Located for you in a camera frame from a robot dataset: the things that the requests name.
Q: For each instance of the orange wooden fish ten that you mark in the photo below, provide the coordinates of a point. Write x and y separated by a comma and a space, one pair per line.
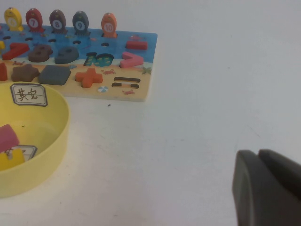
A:
108, 27

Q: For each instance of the yellow plastic bowl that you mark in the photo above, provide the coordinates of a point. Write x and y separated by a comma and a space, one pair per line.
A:
54, 141

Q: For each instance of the grey wooden number nine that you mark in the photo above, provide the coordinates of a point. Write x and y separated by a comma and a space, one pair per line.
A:
70, 56

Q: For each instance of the red wooden minus sign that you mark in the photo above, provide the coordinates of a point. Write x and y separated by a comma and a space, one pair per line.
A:
136, 45

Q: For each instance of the orange wooden plus sign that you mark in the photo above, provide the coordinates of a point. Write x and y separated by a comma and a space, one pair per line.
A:
89, 77

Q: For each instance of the yellow wooden equals sign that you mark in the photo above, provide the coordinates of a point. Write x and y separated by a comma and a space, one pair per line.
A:
11, 160

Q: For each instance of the red wooden fish seven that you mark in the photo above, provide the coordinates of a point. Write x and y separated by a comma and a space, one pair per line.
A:
34, 22

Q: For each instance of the brown wooden star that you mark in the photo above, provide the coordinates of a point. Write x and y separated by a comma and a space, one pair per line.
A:
24, 73

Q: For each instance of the ocean print wooden puzzle board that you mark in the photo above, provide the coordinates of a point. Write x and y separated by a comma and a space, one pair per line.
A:
131, 91

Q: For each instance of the pink wooden rhombus block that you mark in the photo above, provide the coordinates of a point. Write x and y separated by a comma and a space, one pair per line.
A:
8, 137

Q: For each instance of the yellow wooden fish six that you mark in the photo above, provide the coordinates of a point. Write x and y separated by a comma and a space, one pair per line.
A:
13, 21

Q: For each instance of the brown wooden number eight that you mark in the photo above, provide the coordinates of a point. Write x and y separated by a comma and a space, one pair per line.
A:
38, 55

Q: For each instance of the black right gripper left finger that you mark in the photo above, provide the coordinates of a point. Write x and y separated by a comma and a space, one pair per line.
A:
258, 200

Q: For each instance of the pink wooden greater-than sign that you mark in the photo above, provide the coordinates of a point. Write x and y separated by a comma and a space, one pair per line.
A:
131, 61

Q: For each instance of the paper label inside yellow bowl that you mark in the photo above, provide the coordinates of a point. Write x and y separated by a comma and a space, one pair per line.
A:
30, 151

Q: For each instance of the red wooden number seven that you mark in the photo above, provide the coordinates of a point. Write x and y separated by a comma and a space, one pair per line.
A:
16, 50

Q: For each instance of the paper label on yellow bowl rim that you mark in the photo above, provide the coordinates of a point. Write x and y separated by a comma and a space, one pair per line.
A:
28, 94

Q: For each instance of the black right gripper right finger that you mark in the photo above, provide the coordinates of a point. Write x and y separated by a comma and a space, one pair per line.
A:
282, 169

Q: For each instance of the brown wooden fish eight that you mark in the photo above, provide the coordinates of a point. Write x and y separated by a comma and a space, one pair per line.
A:
57, 23

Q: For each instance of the grey wooden fish nine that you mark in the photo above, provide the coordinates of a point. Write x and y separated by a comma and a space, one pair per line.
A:
80, 24

